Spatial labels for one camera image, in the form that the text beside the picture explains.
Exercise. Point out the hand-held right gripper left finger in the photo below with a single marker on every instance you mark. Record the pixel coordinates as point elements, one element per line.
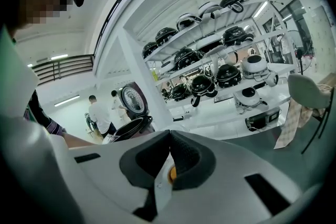
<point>105,178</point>

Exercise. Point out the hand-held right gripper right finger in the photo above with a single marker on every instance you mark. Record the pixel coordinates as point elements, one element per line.
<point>223,191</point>

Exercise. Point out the dark maroon rice cooker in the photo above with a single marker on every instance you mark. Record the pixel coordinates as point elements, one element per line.
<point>134,99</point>

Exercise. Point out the person's left forearm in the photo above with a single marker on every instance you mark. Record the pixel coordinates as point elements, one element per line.
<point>78,140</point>

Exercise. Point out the rice cookers on shelves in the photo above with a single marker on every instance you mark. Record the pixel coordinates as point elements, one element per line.
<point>228,74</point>

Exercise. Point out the white metal shelf rack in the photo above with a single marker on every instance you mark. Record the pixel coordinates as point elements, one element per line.
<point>223,118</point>

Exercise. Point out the black equipment case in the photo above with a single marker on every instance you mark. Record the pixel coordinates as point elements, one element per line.
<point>262,120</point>

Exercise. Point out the beige checked cloth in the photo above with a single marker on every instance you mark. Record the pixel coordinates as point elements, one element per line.
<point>288,126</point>

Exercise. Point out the yellow green bottle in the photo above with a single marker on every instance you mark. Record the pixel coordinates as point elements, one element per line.
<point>156,76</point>

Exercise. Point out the grey shell chair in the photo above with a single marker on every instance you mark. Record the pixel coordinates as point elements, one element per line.
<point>304,91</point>

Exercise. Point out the purple green patterned clothing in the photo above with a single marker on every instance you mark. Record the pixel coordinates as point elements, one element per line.
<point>15,73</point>

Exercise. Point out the black tripod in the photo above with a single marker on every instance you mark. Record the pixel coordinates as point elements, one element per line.
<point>299,53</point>

